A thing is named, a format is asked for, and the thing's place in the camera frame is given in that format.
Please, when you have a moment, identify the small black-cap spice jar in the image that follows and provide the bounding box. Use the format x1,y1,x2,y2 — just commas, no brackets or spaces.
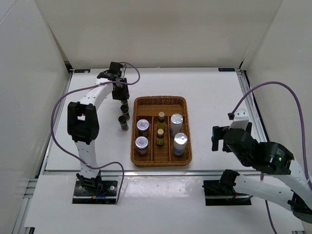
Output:
118,116,128,132
121,98,129,106
120,104,130,120

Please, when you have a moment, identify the blue-label silver-lid canister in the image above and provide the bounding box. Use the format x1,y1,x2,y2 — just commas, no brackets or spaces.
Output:
173,133,188,156
170,113,183,137

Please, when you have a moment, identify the red-label silver-lid jar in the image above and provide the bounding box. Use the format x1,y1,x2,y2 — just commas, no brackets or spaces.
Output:
136,119,150,138

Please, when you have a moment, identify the yellow-label brown glass bottle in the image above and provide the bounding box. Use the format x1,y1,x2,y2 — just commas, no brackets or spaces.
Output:
156,129,164,146
157,112,165,130

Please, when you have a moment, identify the silver-lid dark spice jar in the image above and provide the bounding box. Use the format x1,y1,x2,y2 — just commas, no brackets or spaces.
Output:
135,136,149,156

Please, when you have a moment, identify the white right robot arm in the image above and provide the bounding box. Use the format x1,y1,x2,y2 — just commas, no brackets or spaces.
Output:
207,123,312,223

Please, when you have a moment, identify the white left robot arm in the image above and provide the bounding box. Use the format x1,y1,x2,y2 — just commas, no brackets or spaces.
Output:
67,68,129,195

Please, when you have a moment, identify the woven wicker divided tray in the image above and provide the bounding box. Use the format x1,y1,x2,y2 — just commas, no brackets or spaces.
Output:
130,96,192,168

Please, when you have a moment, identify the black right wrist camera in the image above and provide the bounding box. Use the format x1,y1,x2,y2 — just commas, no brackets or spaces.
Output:
109,61,123,77

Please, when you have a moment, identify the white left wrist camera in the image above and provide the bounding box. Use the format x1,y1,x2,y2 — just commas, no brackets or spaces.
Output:
228,108,249,131

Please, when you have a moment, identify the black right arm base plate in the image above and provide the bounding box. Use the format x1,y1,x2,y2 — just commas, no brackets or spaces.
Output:
202,179,252,206

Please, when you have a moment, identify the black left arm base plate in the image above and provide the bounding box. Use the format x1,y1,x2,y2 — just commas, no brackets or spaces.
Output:
72,179,118,205

